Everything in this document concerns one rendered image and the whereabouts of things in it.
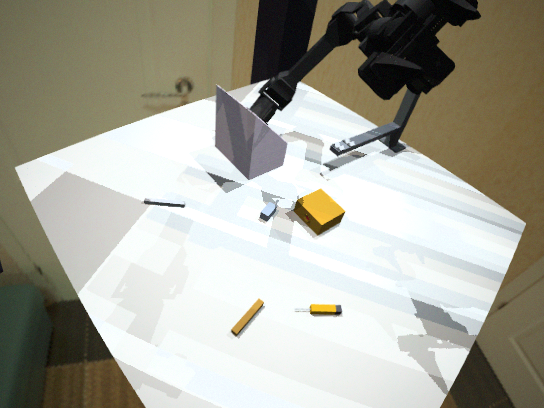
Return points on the yellow flat bar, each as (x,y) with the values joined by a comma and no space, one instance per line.
(237,328)

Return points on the yellow screwdriver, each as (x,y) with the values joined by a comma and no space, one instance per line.
(330,309)

